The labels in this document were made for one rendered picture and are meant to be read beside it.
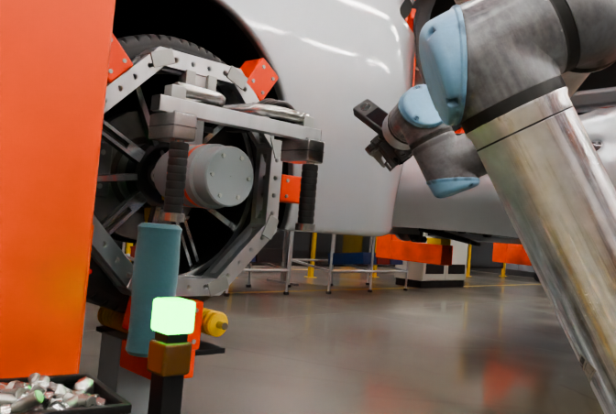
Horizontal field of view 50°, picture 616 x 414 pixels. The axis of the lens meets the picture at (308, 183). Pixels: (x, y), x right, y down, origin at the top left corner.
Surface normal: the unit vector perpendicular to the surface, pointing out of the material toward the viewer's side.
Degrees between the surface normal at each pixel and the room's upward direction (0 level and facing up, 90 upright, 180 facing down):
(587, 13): 100
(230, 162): 90
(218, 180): 90
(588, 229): 93
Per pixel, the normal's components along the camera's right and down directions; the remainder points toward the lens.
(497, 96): -0.46, 0.15
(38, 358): 0.70, 0.01
